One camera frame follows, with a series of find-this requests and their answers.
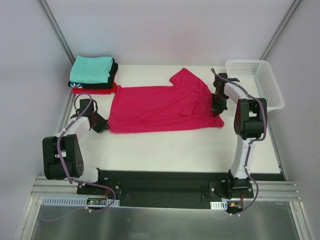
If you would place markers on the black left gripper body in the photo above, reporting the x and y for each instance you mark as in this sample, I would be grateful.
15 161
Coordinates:
100 122

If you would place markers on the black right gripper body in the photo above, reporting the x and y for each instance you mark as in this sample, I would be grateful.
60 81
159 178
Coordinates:
217 104

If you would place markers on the pink t shirt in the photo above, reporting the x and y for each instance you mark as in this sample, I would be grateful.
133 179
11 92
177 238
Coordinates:
184 105

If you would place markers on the white plastic laundry basket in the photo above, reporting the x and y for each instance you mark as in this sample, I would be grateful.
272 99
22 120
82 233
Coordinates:
258 78

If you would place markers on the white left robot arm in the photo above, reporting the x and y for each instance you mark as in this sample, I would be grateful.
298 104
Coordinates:
62 157

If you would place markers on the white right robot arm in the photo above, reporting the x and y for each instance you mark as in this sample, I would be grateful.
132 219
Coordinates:
250 126

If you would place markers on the red folded t shirt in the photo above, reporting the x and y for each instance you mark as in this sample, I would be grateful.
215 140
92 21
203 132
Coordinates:
112 90

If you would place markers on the black folded t shirt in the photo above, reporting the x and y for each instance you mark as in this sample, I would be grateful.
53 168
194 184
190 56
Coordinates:
108 85

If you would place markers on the teal folded t shirt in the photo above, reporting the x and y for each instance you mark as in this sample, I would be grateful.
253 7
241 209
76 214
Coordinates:
91 70

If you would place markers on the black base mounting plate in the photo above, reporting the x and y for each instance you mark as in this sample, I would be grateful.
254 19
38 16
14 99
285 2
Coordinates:
167 189

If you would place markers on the left white cable duct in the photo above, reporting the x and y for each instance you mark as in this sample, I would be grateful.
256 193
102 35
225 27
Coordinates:
67 201

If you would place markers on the white cable duct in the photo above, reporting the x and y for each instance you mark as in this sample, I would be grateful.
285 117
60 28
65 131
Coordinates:
219 205
67 201

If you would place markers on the aluminium frame rail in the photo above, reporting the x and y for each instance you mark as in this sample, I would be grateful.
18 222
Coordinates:
285 191

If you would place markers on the right white cable duct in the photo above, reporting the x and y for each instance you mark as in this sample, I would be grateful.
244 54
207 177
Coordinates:
219 205

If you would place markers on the right aluminium corner post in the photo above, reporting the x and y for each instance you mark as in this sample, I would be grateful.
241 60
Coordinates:
293 8

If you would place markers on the aluminium corner post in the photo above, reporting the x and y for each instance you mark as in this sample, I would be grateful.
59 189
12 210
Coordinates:
293 8
44 5

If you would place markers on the left aluminium corner post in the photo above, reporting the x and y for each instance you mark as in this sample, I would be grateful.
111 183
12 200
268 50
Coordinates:
44 5

